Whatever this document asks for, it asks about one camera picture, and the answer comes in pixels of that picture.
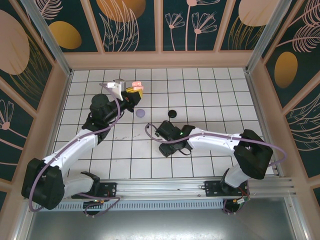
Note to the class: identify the purple earbud charging case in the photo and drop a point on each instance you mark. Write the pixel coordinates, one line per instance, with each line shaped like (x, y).
(140, 113)

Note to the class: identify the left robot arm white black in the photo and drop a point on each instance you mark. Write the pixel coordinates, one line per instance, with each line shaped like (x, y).
(75, 152)

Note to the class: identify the black earbud charging case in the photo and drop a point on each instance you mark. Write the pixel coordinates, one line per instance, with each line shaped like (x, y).
(172, 114)

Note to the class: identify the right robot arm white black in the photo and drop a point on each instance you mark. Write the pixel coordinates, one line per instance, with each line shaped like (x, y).
(212, 145)

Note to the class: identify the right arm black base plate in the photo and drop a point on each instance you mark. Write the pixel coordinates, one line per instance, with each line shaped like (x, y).
(212, 188)

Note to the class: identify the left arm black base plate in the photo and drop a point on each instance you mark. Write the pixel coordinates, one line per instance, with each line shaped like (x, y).
(110, 190)

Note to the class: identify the small green circuit board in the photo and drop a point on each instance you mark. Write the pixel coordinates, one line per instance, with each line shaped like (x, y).
(241, 201)

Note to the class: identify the aluminium frame post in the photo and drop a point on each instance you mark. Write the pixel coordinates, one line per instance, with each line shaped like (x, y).
(266, 37)
(50, 37)

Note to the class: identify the grey metal sheet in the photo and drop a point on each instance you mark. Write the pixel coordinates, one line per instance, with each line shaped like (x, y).
(160, 225)

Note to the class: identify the aluminium mounting rail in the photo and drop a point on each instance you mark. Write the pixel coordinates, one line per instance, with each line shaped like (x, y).
(160, 187)

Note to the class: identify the pink earbud charging case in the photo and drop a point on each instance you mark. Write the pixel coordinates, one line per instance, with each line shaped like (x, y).
(136, 84)

